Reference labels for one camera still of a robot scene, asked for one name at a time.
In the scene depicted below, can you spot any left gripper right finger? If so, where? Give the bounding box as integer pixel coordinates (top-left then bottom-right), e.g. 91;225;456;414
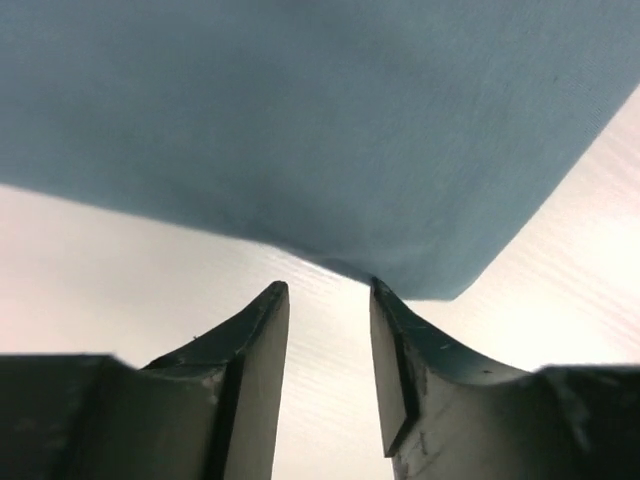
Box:
370;280;639;480

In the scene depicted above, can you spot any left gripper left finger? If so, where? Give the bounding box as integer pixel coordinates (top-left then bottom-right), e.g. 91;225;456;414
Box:
1;281;289;480

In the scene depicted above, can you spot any blue t-shirt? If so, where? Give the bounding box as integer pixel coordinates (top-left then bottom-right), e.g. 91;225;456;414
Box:
1;1;639;299

